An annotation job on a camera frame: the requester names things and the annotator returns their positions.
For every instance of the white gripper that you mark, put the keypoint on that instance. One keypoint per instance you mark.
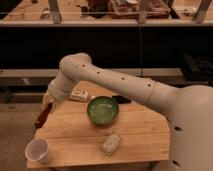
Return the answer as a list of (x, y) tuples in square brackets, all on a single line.
[(48, 99)]

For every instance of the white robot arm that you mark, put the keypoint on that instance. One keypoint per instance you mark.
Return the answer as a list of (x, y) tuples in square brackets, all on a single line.
[(188, 110)]

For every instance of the white ceramic cup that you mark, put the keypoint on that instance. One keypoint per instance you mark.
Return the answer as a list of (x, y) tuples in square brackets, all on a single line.
[(37, 150)]

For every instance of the green ceramic bowl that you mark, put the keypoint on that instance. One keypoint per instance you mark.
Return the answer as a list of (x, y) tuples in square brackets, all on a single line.
[(102, 110)]

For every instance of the small white box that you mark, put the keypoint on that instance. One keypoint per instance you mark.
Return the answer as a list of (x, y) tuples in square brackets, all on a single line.
[(79, 95)]

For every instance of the wooden table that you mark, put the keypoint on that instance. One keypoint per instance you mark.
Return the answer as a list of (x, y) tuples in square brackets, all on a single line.
[(74, 141)]

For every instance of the white wrapped packet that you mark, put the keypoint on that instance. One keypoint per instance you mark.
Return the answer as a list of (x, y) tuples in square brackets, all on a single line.
[(111, 144)]

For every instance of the wooden workbench shelf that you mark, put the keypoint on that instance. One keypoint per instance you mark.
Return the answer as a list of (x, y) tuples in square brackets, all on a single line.
[(106, 12)]

